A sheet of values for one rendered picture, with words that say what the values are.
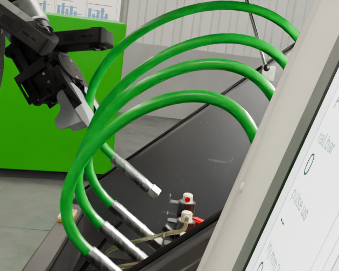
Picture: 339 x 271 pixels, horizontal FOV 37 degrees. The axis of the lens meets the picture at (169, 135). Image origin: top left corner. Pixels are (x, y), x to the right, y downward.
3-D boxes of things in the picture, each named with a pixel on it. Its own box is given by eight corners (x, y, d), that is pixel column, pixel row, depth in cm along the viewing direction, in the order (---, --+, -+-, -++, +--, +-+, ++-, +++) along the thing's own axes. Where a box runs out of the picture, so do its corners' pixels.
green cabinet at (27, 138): (103, 155, 504) (116, 20, 475) (110, 184, 422) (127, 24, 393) (2, 148, 484) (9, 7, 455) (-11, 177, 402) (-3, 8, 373)
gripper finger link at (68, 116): (75, 152, 81) (49, 105, 83) (105, 132, 80) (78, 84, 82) (65, 150, 78) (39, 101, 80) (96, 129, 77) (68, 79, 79)
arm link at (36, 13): (46, 5, 89) (21, -9, 81) (59, 26, 88) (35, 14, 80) (13, 30, 90) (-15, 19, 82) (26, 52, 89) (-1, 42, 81)
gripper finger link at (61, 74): (82, 113, 82) (58, 69, 84) (91, 106, 81) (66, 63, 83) (68, 108, 77) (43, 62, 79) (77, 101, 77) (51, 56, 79)
